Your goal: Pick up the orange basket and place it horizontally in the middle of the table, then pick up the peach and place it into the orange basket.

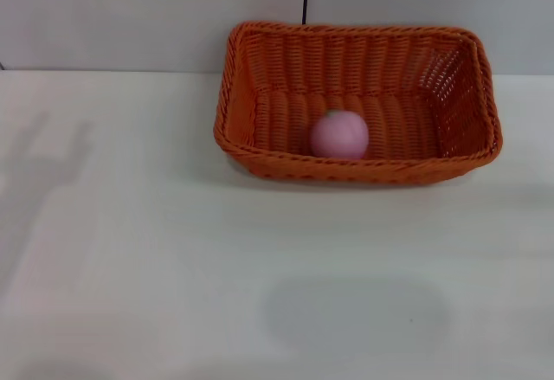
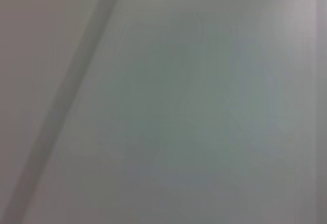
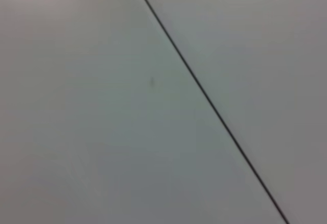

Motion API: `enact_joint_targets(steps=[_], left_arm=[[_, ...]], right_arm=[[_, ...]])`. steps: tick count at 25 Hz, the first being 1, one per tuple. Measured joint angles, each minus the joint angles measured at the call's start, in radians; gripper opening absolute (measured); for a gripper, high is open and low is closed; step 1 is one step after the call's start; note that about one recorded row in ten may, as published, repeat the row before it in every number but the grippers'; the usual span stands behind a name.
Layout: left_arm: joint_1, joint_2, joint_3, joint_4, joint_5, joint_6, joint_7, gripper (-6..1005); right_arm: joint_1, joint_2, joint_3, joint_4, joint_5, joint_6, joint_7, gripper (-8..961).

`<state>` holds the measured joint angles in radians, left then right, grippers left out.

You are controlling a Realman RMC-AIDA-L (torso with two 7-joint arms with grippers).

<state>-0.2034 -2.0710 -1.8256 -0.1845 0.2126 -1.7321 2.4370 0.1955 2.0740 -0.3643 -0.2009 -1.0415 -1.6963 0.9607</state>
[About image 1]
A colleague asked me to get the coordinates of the orange woven plastic basket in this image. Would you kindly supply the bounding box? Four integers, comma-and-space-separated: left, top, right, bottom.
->
213, 21, 505, 188

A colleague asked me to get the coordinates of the pink toy peach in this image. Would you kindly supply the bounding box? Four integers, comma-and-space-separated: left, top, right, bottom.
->
309, 108, 370, 160

